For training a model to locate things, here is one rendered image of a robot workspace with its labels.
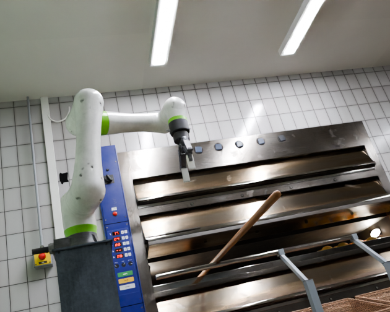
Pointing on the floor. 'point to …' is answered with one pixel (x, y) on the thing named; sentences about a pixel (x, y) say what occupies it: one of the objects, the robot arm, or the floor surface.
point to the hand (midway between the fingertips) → (189, 173)
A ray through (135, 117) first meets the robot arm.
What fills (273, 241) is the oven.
